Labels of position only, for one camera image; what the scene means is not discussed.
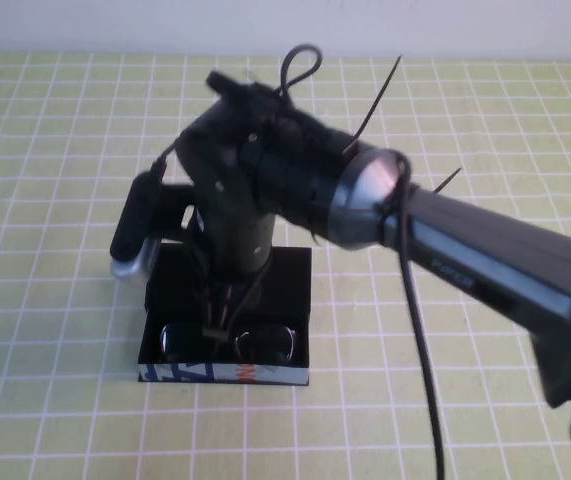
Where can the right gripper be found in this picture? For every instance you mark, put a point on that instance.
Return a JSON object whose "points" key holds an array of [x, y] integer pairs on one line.
{"points": [[235, 240]]}

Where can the black framed glasses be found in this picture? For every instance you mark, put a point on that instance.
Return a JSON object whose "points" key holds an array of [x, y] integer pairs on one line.
{"points": [[175, 340]]}

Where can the black printed glasses case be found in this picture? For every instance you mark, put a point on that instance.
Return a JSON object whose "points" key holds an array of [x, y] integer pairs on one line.
{"points": [[290, 280]]}

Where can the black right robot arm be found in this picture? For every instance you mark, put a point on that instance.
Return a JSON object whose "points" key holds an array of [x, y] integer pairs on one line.
{"points": [[490, 270]]}

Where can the green white checked tablecloth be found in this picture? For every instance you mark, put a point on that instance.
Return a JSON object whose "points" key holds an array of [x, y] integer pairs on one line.
{"points": [[65, 200]]}

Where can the black zip tie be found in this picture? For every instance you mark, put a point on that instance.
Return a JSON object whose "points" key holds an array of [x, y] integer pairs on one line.
{"points": [[377, 100], [447, 181]]}

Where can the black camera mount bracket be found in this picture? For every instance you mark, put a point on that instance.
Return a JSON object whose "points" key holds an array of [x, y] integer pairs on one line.
{"points": [[167, 210]]}

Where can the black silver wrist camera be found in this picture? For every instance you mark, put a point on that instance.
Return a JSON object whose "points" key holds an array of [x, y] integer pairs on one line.
{"points": [[132, 225]]}

